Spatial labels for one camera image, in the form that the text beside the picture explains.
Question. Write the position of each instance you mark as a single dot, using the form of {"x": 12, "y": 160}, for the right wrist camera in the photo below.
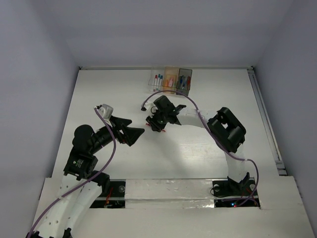
{"x": 149, "y": 108}

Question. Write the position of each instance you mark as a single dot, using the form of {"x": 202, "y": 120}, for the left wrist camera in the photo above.
{"x": 104, "y": 111}

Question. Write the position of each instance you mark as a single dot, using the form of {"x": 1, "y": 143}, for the blue capped white marker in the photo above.
{"x": 160, "y": 80}

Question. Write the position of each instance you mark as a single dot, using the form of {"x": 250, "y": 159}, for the orange plastic container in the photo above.
{"x": 170, "y": 71}

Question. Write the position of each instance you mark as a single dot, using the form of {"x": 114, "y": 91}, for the grey plastic container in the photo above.
{"x": 186, "y": 73}

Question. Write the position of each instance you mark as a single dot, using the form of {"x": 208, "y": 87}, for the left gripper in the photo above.
{"x": 130, "y": 134}

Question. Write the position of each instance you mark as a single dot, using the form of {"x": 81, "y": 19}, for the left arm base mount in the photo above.
{"x": 113, "y": 192}

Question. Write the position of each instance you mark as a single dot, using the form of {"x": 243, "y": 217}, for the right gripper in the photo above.
{"x": 156, "y": 125}

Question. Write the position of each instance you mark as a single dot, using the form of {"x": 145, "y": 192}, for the red pen thin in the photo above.
{"x": 188, "y": 82}

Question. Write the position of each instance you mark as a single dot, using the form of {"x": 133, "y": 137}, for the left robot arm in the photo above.
{"x": 81, "y": 184}

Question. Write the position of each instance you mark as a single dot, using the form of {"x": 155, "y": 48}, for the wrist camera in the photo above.
{"x": 149, "y": 108}
{"x": 104, "y": 111}

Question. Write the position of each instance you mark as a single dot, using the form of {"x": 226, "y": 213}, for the clear plastic container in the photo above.
{"x": 155, "y": 70}

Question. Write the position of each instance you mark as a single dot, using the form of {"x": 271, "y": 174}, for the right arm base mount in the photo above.
{"x": 229, "y": 194}

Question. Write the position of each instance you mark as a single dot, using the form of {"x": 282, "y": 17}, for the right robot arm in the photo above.
{"x": 223, "y": 127}

